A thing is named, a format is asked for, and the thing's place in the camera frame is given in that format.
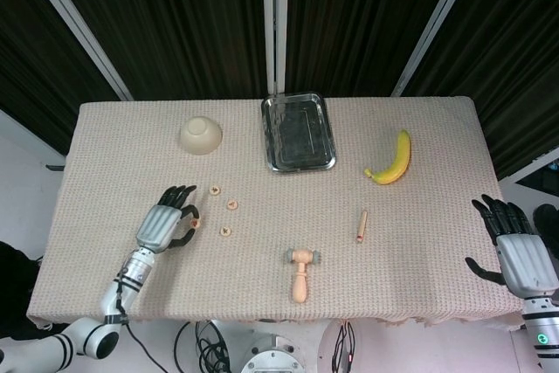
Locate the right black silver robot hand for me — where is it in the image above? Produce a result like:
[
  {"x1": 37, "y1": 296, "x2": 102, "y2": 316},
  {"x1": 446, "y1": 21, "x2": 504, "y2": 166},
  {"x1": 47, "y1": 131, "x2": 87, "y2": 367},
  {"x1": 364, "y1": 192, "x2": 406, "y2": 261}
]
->
[{"x1": 465, "y1": 193, "x2": 559, "y2": 300}]

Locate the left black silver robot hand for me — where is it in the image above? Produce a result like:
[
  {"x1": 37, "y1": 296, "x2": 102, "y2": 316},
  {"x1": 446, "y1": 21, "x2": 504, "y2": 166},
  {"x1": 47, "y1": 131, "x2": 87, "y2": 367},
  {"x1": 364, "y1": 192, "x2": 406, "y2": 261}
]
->
[{"x1": 135, "y1": 184, "x2": 203, "y2": 256}]

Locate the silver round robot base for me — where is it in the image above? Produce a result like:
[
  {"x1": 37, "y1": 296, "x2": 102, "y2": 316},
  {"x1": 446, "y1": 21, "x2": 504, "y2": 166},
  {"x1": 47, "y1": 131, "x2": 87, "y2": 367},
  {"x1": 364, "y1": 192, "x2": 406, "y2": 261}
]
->
[{"x1": 239, "y1": 332, "x2": 307, "y2": 373}]

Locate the beige woven tablecloth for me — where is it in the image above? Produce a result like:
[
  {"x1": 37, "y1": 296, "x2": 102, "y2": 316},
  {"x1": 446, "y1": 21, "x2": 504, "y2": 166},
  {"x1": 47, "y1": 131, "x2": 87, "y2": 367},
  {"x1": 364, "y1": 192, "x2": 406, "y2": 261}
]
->
[{"x1": 25, "y1": 93, "x2": 529, "y2": 330}]

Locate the cream upturned bowl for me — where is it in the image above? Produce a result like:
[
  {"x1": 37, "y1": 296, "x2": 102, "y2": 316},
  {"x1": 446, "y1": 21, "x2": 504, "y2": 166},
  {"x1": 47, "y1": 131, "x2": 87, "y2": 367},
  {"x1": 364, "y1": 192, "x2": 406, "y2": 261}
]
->
[{"x1": 178, "y1": 115, "x2": 224, "y2": 156}]

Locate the peach plastic toy hammer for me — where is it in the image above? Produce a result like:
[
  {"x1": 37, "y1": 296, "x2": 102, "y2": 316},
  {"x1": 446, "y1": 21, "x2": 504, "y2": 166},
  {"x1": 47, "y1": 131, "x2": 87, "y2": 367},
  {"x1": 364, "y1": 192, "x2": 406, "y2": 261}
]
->
[{"x1": 286, "y1": 248, "x2": 324, "y2": 304}]

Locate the black trousers leg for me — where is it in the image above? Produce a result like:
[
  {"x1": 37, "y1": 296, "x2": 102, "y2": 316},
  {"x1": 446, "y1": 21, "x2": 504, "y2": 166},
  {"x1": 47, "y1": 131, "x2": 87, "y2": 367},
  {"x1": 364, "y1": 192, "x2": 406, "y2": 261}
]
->
[{"x1": 0, "y1": 241, "x2": 44, "y2": 330}]

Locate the yellow banana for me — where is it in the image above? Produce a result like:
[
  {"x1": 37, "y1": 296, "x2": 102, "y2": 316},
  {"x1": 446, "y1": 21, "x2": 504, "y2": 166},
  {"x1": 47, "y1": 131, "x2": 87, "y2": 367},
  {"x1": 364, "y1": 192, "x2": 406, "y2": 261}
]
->
[{"x1": 364, "y1": 128, "x2": 412, "y2": 186}]

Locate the rectangular metal tray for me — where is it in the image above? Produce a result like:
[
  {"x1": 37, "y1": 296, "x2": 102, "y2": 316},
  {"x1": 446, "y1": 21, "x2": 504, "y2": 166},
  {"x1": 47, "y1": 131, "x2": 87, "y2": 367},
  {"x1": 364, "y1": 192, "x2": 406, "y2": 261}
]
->
[{"x1": 260, "y1": 91, "x2": 337, "y2": 175}]

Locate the small wooden stick red band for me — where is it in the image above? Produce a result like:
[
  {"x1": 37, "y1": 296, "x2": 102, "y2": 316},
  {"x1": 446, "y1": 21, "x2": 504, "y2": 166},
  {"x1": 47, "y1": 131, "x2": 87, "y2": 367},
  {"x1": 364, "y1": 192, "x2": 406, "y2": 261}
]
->
[{"x1": 355, "y1": 210, "x2": 369, "y2": 245}]

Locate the black pleated curtain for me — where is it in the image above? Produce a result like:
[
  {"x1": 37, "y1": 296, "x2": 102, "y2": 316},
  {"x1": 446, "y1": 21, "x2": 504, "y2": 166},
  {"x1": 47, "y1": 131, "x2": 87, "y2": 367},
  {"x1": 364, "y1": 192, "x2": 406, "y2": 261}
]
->
[
  {"x1": 401, "y1": 0, "x2": 559, "y2": 180},
  {"x1": 0, "y1": 0, "x2": 121, "y2": 155},
  {"x1": 286, "y1": 0, "x2": 464, "y2": 99},
  {"x1": 43, "y1": 0, "x2": 268, "y2": 103}
]

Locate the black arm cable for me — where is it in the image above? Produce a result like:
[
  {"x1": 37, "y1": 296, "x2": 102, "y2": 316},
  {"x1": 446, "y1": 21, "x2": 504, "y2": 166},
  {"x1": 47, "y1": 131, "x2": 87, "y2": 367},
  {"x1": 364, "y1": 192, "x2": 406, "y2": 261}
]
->
[{"x1": 113, "y1": 279, "x2": 155, "y2": 373}]

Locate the white frame bar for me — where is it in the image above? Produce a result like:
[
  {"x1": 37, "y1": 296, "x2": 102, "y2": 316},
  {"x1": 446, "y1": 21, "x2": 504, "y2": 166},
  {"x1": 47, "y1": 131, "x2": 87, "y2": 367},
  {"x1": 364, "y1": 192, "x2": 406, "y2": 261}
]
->
[{"x1": 497, "y1": 150, "x2": 559, "y2": 184}]

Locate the thin black floor cable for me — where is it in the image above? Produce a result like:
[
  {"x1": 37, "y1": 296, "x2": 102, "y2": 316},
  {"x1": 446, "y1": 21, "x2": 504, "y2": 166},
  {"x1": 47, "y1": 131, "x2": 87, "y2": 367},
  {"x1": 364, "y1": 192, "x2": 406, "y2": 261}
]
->
[{"x1": 173, "y1": 320, "x2": 194, "y2": 373}]

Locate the coiled black floor cable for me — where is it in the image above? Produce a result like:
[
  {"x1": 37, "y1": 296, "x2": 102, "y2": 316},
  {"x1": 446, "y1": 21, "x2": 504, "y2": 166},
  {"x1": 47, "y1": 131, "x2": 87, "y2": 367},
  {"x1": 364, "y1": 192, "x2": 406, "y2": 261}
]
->
[{"x1": 194, "y1": 320, "x2": 229, "y2": 373}]

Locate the red and black cable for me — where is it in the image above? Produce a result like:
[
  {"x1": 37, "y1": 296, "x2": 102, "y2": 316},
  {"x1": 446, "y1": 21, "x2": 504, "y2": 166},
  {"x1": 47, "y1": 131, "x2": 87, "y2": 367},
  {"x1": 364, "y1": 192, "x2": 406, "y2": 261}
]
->
[{"x1": 332, "y1": 321, "x2": 355, "y2": 373}]

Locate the white frame post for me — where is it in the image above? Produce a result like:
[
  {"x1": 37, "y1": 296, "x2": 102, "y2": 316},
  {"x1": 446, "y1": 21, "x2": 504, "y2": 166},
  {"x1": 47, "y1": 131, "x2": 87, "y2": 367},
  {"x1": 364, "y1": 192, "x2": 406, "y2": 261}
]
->
[
  {"x1": 260, "y1": 0, "x2": 290, "y2": 94},
  {"x1": 390, "y1": 0, "x2": 484, "y2": 98},
  {"x1": 16, "y1": 0, "x2": 133, "y2": 102}
]

